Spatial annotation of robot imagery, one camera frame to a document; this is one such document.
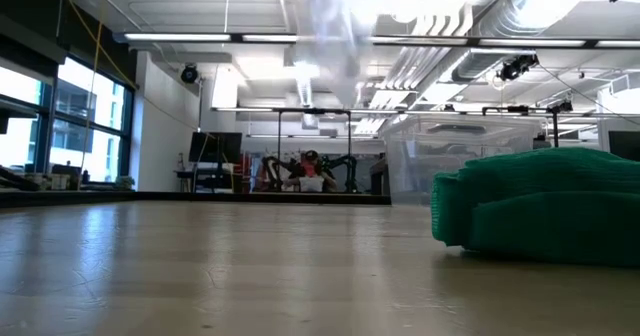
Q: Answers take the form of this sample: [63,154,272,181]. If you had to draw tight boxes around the black ceiling spotlight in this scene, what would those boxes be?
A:
[498,52,541,83]
[179,64,200,85]

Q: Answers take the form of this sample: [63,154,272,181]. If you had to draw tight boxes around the black stand frame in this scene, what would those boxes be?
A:
[213,106,352,178]

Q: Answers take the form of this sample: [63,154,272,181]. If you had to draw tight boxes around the clear plastic bag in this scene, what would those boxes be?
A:
[294,0,384,108]

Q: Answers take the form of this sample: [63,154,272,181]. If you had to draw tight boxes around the long ceiling tube light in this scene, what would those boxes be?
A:
[369,35,640,49]
[113,30,301,45]

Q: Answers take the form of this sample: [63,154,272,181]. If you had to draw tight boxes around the person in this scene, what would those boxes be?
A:
[284,149,339,193]

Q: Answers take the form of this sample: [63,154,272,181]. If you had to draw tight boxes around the yellow cable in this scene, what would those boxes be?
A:
[53,0,139,192]

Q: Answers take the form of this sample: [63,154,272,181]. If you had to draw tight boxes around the silver ventilation duct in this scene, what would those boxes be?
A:
[452,0,566,83]

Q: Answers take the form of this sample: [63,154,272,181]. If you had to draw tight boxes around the green elastic bandage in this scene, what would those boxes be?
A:
[430,147,640,269]

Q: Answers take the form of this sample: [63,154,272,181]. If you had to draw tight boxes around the black computer monitor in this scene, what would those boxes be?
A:
[607,129,640,162]
[187,130,245,166]

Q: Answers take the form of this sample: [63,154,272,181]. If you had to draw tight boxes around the clear plastic container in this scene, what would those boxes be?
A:
[378,113,551,207]

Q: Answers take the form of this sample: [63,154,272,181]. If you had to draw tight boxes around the large window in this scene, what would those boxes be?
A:
[0,55,135,185]

